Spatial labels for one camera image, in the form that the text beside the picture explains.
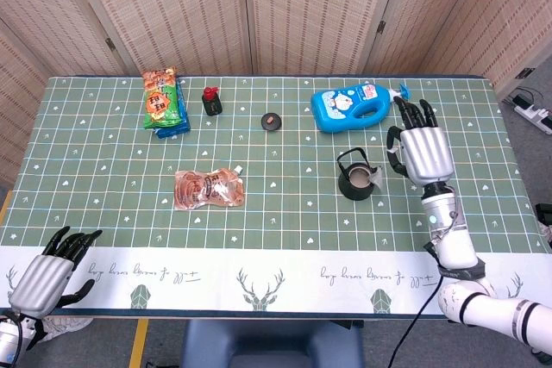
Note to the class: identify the small black round lid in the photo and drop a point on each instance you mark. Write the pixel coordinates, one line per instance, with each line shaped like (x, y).
(271, 123)

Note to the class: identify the green orange snack bag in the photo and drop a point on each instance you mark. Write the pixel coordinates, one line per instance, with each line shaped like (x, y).
(161, 101)

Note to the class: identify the bamboo folding screen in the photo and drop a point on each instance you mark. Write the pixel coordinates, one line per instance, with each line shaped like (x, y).
(172, 10)

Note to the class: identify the blue snack package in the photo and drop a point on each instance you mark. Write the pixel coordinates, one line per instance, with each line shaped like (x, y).
(177, 129)

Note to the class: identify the white power strip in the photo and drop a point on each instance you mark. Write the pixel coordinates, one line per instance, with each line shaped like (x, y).
(537, 116)

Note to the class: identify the green grid tablecloth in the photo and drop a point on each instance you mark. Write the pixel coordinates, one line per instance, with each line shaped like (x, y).
(276, 230)

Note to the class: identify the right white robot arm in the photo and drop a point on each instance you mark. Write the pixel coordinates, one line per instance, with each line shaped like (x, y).
(457, 247)

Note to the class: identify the black bottle with red cap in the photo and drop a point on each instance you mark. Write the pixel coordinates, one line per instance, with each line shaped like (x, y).
(212, 106)

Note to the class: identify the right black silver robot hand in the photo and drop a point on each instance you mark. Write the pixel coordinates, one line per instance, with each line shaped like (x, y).
(427, 152)

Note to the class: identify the white shoe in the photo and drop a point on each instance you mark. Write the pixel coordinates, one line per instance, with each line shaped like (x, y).
(547, 221)

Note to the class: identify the brown spout pouch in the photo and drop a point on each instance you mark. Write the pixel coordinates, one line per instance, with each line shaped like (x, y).
(207, 189)

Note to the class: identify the black teapot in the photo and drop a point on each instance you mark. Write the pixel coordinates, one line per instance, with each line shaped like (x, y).
(347, 189)

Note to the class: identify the blue detergent bottle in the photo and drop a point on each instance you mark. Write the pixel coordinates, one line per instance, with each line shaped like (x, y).
(336, 107)

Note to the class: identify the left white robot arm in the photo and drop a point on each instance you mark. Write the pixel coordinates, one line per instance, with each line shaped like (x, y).
(8, 340)

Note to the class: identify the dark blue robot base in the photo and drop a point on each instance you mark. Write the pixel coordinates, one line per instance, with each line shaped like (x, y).
(271, 344)

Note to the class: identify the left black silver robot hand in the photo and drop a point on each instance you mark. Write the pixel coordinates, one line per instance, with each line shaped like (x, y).
(39, 284)

